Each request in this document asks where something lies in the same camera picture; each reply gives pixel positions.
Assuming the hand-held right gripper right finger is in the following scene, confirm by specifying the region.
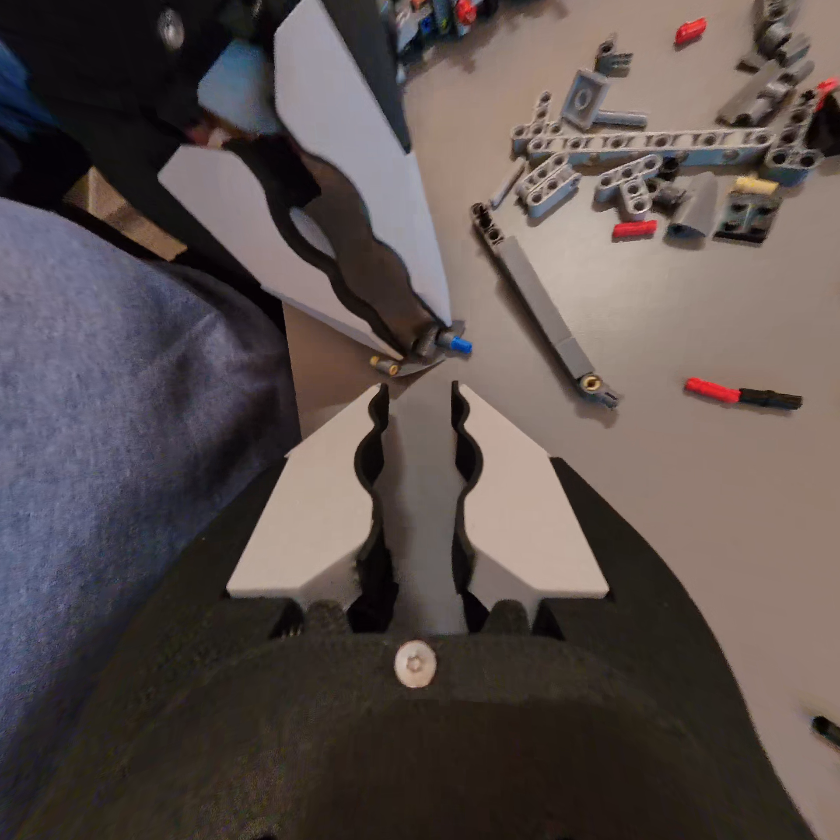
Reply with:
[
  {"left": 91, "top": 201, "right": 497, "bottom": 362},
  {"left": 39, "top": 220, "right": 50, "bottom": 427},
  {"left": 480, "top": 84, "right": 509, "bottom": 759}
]
[{"left": 450, "top": 379, "right": 611, "bottom": 632}]

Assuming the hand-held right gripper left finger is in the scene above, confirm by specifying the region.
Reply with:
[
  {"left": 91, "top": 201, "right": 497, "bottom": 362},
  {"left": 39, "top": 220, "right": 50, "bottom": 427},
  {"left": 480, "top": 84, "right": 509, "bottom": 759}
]
[{"left": 226, "top": 384, "right": 399, "bottom": 632}]

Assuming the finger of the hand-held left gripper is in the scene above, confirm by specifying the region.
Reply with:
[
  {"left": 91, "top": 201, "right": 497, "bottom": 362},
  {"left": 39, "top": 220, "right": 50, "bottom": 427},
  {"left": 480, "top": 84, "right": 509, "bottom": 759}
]
[
  {"left": 274, "top": 0, "right": 455, "bottom": 343},
  {"left": 157, "top": 39, "right": 413, "bottom": 362}
]

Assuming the lego car chassis assembly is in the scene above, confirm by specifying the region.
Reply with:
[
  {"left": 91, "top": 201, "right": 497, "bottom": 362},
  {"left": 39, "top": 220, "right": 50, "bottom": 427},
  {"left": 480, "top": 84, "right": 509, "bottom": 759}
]
[{"left": 392, "top": 0, "right": 503, "bottom": 43}]

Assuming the grey lego connector blue pin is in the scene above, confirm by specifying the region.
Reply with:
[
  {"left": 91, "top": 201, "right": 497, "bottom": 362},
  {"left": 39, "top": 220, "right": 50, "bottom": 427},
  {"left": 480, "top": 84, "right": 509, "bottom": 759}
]
[{"left": 369, "top": 322, "right": 475, "bottom": 378}]

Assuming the long dark grey lego beam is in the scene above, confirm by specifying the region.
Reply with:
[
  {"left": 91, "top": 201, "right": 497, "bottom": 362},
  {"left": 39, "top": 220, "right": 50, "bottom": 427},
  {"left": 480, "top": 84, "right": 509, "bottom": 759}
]
[{"left": 469, "top": 202, "right": 621, "bottom": 411}]

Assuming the light grey L-shaped lego beam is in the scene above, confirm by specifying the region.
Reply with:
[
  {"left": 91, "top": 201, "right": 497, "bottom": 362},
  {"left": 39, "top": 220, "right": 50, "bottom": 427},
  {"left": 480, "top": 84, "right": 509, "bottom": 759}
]
[{"left": 512, "top": 91, "right": 567, "bottom": 158}]

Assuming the light grey double lego beam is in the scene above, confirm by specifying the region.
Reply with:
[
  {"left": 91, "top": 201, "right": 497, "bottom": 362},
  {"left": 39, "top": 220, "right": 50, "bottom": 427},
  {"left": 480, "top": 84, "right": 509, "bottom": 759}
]
[{"left": 515, "top": 154, "right": 584, "bottom": 219}]

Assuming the grey square lego plate bar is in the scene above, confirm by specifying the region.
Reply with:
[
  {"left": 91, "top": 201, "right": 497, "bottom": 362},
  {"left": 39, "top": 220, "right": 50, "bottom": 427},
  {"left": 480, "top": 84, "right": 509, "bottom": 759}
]
[{"left": 561, "top": 67, "right": 651, "bottom": 132}]

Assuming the dark grey lego pin connector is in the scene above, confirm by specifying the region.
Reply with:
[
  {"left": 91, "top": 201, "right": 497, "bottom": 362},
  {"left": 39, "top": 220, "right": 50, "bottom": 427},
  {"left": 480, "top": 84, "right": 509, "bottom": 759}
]
[{"left": 594, "top": 38, "right": 635, "bottom": 78}]

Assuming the black lego pin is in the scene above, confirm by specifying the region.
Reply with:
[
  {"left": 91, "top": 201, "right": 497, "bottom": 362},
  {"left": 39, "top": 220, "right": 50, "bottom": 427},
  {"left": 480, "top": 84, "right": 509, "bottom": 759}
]
[{"left": 739, "top": 387, "right": 804, "bottom": 412}]

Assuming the light grey T-shaped lego beam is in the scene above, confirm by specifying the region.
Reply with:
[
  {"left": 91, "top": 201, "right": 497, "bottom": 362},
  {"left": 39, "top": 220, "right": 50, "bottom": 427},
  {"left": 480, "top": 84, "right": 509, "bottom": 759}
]
[{"left": 594, "top": 153, "right": 665, "bottom": 222}]

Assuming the long light grey lego beam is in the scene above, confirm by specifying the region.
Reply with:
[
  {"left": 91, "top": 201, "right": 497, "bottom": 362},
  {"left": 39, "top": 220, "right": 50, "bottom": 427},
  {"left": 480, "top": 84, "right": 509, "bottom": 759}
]
[{"left": 527, "top": 126, "right": 777, "bottom": 168}]

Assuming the grey curved lego slope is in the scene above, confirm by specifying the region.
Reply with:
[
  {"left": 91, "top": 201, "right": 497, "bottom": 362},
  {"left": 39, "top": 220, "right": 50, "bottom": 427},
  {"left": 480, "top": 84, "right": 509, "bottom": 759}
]
[{"left": 665, "top": 171, "right": 721, "bottom": 247}]

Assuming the black square lego plate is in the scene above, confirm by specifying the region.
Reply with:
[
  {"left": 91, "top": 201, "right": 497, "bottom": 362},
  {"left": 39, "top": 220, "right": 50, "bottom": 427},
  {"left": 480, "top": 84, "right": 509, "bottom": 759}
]
[{"left": 712, "top": 175, "right": 783, "bottom": 245}]

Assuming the dark grey lego hinge plate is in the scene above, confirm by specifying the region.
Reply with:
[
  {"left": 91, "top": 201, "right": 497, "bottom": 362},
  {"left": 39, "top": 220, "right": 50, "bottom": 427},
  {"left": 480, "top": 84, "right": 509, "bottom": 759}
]
[{"left": 715, "top": 61, "right": 816, "bottom": 130}]

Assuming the dark grey cross-hole lego beam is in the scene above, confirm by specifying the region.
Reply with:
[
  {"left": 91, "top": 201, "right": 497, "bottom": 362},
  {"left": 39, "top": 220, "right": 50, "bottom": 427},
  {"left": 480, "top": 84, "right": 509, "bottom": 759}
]
[{"left": 740, "top": 0, "right": 815, "bottom": 72}]

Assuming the light grey angled lego beam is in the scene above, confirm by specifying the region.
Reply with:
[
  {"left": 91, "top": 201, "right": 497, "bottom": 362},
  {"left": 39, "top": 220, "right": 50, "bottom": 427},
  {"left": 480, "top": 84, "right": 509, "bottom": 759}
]
[{"left": 763, "top": 91, "right": 826, "bottom": 186}]

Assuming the large black lego slope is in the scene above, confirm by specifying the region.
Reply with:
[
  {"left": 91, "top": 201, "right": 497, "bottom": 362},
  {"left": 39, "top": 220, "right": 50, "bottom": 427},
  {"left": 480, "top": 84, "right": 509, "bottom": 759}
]
[{"left": 804, "top": 92, "right": 840, "bottom": 158}]

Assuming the person's blue clothed torso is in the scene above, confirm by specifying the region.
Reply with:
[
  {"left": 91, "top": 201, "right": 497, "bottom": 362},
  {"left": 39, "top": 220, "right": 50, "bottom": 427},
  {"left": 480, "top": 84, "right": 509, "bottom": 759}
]
[{"left": 0, "top": 197, "right": 303, "bottom": 756}]

